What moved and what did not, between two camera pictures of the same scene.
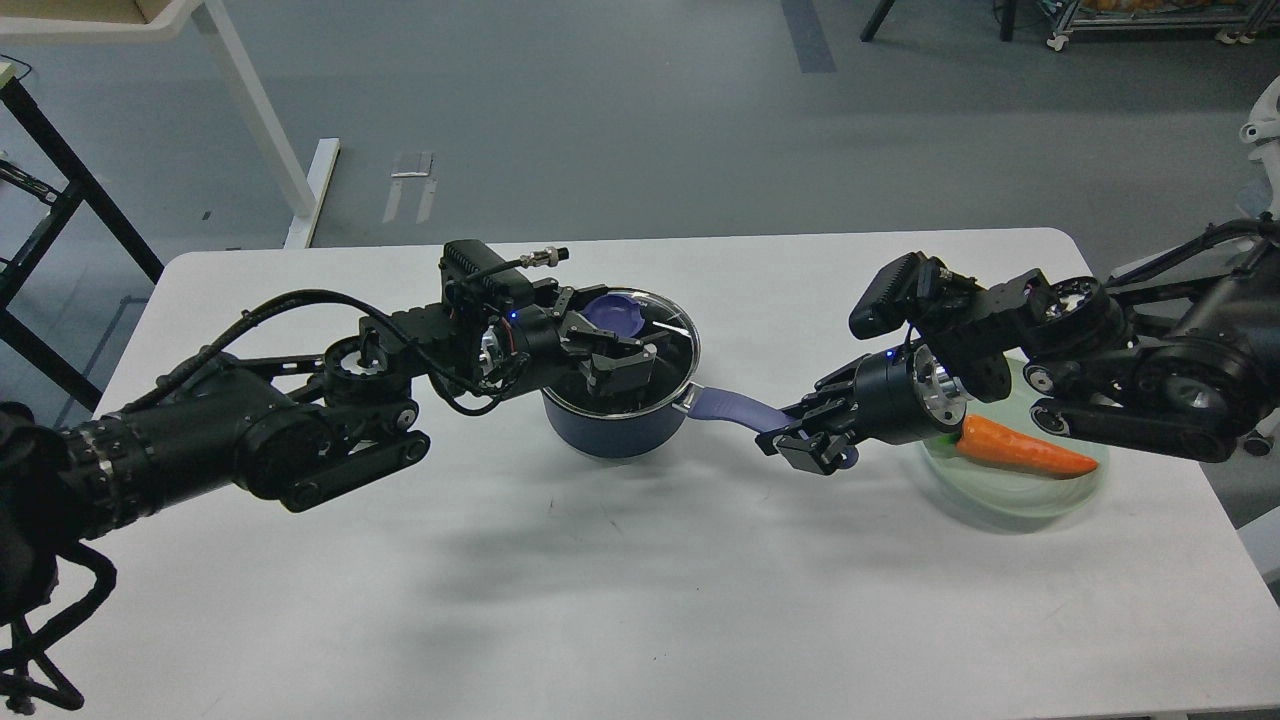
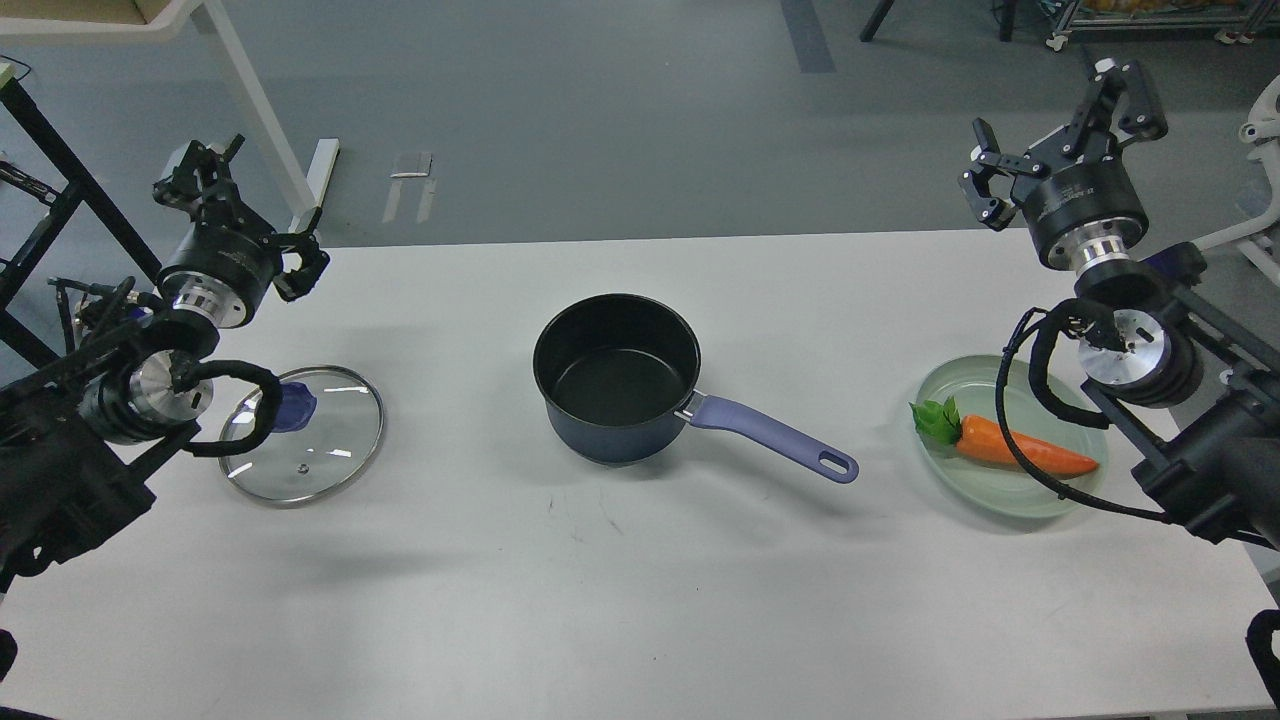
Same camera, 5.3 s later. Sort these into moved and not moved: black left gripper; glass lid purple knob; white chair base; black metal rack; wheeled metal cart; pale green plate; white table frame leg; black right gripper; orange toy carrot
Moved: black left gripper; glass lid purple knob; black right gripper
Not moved: pale green plate; white table frame leg; black metal rack; wheeled metal cart; white chair base; orange toy carrot
